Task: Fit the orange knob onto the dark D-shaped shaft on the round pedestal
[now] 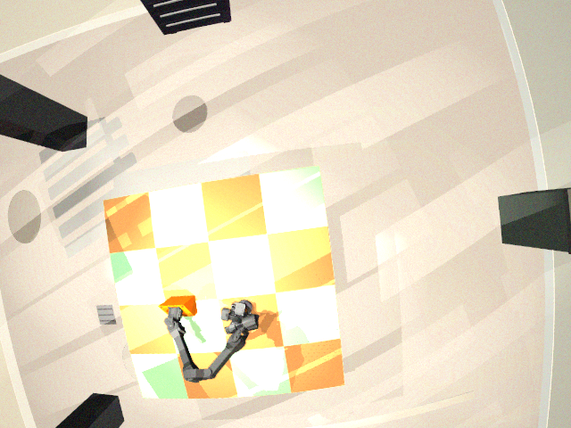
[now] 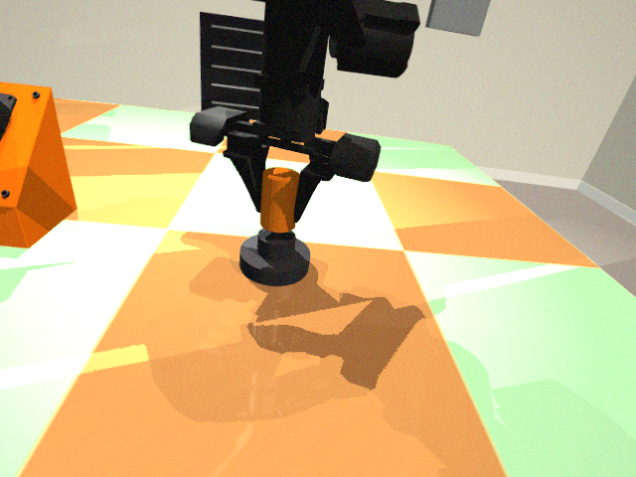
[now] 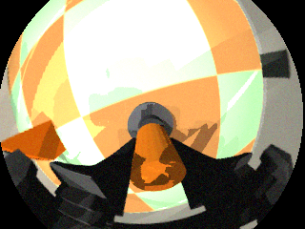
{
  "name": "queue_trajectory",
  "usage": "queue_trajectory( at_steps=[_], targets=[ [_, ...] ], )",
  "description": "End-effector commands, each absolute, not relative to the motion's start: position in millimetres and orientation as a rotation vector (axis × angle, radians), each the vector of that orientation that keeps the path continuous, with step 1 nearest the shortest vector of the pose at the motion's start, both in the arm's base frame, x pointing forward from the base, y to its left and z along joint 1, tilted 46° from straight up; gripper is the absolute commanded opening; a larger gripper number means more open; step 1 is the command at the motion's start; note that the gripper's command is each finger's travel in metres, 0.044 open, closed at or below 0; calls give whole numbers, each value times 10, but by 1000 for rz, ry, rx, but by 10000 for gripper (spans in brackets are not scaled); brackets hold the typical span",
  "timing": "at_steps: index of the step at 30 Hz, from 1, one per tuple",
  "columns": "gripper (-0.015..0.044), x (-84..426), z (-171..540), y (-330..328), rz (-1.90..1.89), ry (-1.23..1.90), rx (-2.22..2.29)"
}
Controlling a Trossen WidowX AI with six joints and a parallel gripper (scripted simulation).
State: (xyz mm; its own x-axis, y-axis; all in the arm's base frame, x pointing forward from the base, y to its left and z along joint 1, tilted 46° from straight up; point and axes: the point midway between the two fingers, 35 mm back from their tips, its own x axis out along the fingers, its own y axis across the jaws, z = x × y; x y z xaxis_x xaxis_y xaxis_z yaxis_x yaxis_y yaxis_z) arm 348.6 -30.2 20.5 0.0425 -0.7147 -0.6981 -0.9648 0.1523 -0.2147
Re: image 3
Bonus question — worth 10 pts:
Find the dark grey round pedestal with shaft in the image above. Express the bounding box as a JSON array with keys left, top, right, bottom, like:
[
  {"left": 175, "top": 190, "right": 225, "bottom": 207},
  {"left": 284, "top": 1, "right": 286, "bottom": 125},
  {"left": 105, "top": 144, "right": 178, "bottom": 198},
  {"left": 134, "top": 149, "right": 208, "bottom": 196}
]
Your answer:
[{"left": 127, "top": 102, "right": 174, "bottom": 137}]

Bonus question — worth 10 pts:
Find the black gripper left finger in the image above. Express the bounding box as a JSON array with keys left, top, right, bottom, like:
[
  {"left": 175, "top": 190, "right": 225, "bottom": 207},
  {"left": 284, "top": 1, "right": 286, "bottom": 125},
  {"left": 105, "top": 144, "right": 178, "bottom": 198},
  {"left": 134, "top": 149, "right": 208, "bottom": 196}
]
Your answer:
[{"left": 49, "top": 137, "right": 136, "bottom": 218}]

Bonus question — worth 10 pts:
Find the orange cylinder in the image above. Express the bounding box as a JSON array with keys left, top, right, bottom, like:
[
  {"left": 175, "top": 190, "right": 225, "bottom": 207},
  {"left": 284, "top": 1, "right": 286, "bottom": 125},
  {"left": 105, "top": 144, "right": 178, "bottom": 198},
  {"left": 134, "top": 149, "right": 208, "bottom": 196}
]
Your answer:
[{"left": 130, "top": 123, "right": 187, "bottom": 192}]

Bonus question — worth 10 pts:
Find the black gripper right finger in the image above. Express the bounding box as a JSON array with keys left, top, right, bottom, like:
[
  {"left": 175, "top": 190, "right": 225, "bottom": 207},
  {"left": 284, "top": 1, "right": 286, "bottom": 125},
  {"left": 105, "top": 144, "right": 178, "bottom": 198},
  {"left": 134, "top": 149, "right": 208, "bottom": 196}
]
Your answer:
[{"left": 171, "top": 137, "right": 253, "bottom": 210}]

